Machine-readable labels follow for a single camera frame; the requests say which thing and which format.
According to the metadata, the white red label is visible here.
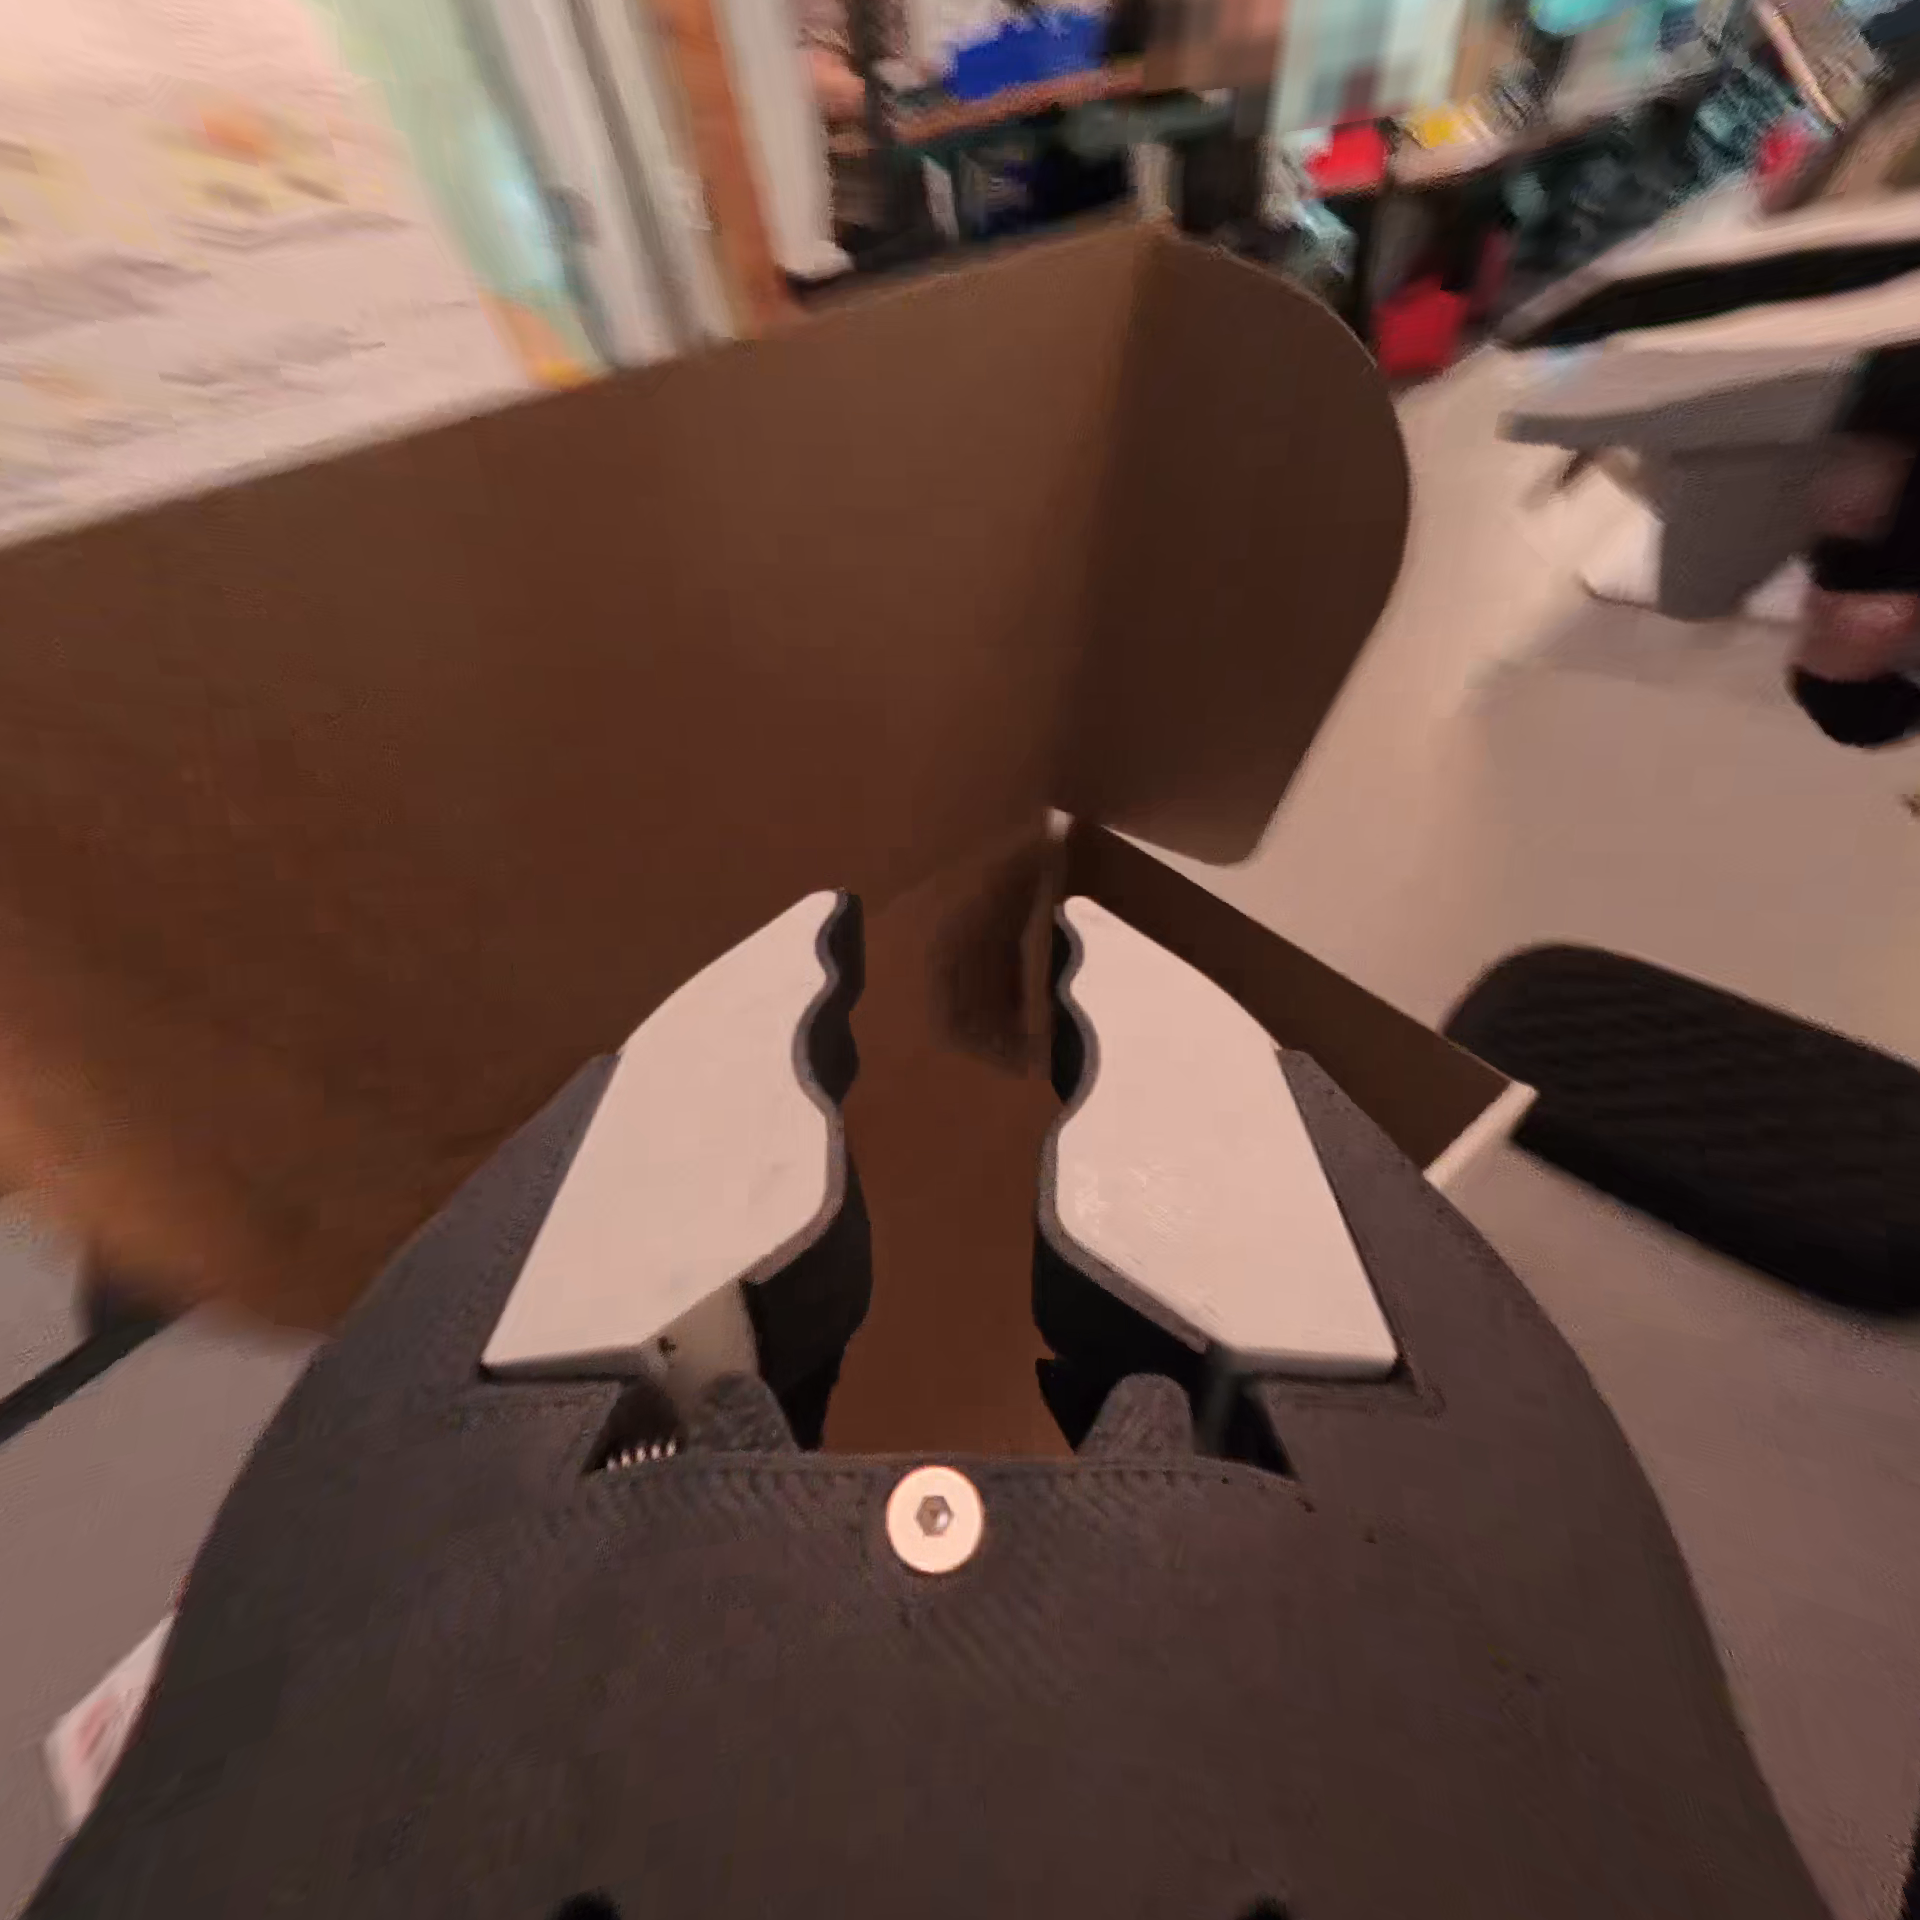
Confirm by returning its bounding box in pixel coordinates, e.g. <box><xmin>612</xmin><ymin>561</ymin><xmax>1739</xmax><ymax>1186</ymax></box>
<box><xmin>47</xmin><ymin>1617</ymin><xmax>176</xmax><ymax>1836</ymax></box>

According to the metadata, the black mesh cushion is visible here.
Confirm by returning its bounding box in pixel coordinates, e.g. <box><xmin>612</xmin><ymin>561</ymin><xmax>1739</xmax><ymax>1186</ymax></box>
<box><xmin>1442</xmin><ymin>941</ymin><xmax>1920</xmax><ymax>1325</ymax></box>

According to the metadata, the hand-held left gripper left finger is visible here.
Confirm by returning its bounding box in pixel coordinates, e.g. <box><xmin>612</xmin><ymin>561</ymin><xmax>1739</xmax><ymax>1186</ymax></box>
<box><xmin>480</xmin><ymin>887</ymin><xmax>876</xmax><ymax>1419</ymax></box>

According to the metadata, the blue bin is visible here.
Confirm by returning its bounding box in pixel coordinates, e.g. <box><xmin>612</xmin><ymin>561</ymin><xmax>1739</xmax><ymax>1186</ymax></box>
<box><xmin>948</xmin><ymin>12</ymin><xmax>1120</xmax><ymax>100</ymax></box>

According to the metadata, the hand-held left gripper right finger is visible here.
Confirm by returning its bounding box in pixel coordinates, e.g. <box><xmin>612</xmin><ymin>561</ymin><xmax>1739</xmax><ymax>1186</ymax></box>
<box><xmin>1032</xmin><ymin>893</ymin><xmax>1404</xmax><ymax>1389</ymax></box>

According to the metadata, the cardboard box with lid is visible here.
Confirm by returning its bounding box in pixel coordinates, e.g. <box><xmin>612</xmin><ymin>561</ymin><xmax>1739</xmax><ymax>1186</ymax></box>
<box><xmin>0</xmin><ymin>225</ymin><xmax>1538</xmax><ymax>1455</ymax></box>

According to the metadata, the red bin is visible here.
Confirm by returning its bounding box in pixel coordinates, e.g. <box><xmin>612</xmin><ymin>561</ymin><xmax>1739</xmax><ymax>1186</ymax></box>
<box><xmin>1377</xmin><ymin>276</ymin><xmax>1479</xmax><ymax>379</ymax></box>

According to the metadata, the wooden shelf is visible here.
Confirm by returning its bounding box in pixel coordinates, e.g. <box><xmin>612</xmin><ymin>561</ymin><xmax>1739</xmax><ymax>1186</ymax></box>
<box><xmin>816</xmin><ymin>58</ymin><xmax>1296</xmax><ymax>278</ymax></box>

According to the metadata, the cluttered long desk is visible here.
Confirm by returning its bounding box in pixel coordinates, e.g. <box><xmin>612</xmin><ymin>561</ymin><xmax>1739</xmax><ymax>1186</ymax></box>
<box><xmin>1387</xmin><ymin>46</ymin><xmax>1824</xmax><ymax>226</ymax></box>

